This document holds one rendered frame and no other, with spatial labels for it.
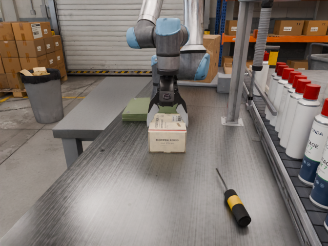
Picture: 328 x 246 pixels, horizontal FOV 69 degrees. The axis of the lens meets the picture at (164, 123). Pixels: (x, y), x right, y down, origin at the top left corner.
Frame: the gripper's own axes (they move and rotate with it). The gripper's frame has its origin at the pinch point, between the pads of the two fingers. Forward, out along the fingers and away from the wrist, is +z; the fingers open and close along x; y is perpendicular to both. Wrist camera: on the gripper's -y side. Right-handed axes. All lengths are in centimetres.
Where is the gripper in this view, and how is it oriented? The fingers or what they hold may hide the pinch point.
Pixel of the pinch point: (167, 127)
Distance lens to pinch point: 84.1
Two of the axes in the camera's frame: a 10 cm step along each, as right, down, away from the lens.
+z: 0.0, 9.2, 3.9
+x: -10.0, -0.1, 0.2
